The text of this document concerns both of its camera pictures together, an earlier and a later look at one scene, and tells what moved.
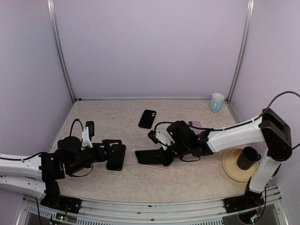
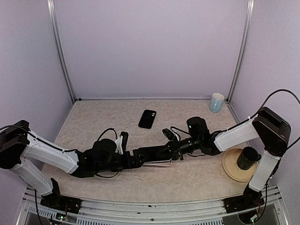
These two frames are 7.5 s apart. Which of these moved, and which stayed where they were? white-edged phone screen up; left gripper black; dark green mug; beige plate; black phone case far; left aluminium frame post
Moved: white-edged phone screen up; left gripper black
Stayed: black phone case far; beige plate; left aluminium frame post; dark green mug
